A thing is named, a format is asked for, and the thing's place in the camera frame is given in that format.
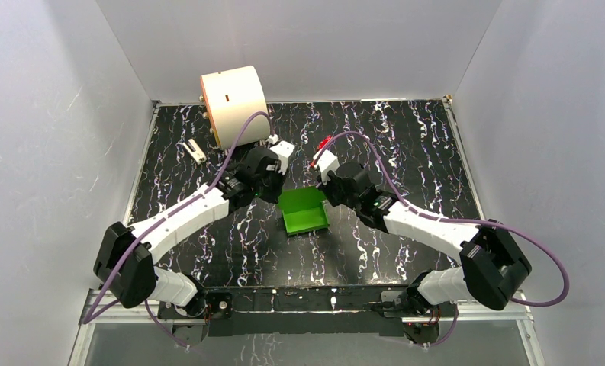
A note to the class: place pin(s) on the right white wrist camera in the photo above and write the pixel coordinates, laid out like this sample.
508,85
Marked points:
324,163

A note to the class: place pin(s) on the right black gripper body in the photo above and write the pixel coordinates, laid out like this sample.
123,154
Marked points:
334,194

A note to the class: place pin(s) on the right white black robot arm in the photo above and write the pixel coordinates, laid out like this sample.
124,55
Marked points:
490,265

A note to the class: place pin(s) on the small white black block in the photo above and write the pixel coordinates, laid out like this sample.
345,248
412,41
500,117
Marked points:
195,151

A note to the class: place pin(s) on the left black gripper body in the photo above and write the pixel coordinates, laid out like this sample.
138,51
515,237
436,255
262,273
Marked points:
272,191

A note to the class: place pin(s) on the small red block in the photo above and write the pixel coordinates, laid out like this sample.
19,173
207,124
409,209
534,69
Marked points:
324,143

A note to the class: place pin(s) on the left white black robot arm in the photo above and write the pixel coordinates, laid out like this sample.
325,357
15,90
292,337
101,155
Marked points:
126,261

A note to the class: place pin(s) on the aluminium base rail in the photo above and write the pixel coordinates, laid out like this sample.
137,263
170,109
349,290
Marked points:
327,325

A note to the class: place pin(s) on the white cylindrical drum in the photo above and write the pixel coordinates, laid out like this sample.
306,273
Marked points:
230,97

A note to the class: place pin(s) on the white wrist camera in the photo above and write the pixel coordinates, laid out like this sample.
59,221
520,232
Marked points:
284,150
324,163

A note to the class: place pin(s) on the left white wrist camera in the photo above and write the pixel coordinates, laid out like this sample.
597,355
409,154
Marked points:
284,150

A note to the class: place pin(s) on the green paper box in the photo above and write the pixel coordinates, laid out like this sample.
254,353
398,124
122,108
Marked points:
303,210

